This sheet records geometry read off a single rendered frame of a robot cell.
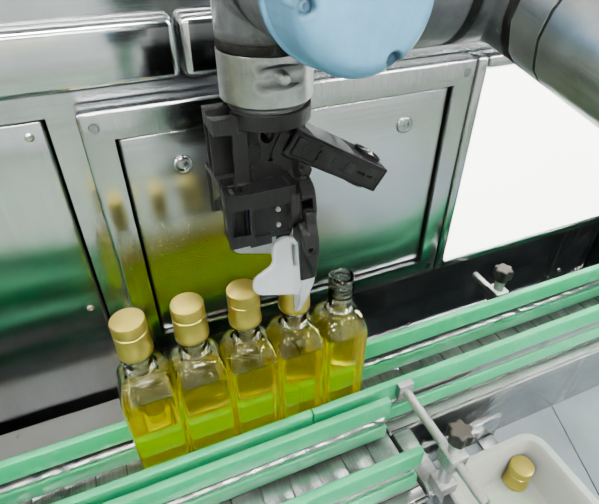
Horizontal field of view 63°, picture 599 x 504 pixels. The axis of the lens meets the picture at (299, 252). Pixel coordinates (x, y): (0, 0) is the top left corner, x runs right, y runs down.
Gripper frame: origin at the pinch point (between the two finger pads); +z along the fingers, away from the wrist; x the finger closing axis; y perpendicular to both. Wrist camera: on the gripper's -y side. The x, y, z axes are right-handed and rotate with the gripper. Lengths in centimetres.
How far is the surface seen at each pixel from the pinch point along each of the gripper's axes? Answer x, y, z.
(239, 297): 1.2, 6.3, -0.9
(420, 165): -12.8, -23.9, -2.9
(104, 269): -14.8, 19.0, 3.6
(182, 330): 1.4, 12.4, 1.2
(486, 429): 6.0, -31.0, 37.2
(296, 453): 5.9, 2.2, 22.8
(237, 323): 1.3, 6.8, 2.5
